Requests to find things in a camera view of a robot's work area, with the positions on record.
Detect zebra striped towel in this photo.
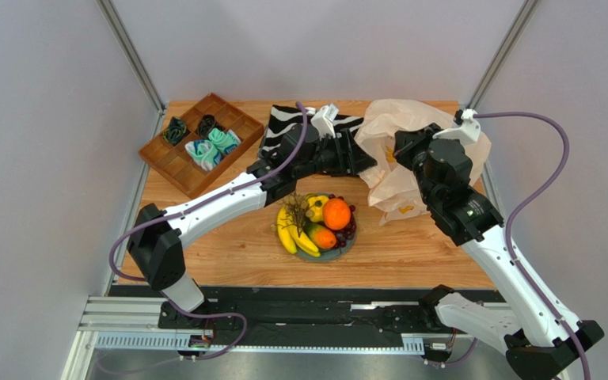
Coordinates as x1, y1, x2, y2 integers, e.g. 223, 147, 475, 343
257, 104, 363, 158

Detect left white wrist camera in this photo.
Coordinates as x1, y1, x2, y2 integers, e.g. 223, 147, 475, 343
309, 103, 339, 139

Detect teal rolled socks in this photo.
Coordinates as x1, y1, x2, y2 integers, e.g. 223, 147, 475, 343
184, 130, 241, 172

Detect green orange mango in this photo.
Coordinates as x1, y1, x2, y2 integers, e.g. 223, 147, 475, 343
304, 222, 337, 250

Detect black rolled sock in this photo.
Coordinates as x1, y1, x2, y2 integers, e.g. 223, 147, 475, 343
196, 114, 226, 139

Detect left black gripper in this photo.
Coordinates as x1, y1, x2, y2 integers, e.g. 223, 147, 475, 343
294, 130, 378, 181

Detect yellow bell pepper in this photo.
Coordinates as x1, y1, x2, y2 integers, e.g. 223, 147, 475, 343
306, 194, 329, 222

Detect orange fruit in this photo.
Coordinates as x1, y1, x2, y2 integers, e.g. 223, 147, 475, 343
322, 198, 352, 230

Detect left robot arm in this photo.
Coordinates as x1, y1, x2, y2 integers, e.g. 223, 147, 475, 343
127, 124, 377, 312

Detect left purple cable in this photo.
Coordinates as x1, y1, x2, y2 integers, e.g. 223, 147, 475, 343
108, 101, 310, 362

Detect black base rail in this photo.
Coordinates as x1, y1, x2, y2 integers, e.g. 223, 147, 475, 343
108, 284, 505, 365

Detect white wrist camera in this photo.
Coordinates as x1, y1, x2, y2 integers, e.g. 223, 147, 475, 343
433, 108, 481, 146
309, 103, 339, 139

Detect dried longan bunch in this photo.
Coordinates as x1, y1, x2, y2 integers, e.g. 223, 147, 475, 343
283, 192, 309, 236

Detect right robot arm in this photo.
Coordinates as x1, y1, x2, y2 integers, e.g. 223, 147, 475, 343
393, 123, 604, 379

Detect dark rolled sock left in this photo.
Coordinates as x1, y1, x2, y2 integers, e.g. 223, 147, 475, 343
161, 116, 189, 146

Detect grey round plate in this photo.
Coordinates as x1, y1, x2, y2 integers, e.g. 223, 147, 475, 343
296, 193, 358, 262

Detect translucent plastic bag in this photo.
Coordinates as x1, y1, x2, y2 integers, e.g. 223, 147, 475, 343
354, 98, 493, 226

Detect red grape bunch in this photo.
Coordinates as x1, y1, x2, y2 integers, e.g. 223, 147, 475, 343
331, 197, 356, 248

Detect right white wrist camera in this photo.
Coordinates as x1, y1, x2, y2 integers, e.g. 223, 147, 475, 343
433, 108, 481, 146

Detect yellow banana bunch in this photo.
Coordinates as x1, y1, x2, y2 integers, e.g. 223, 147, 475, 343
275, 207, 321, 257

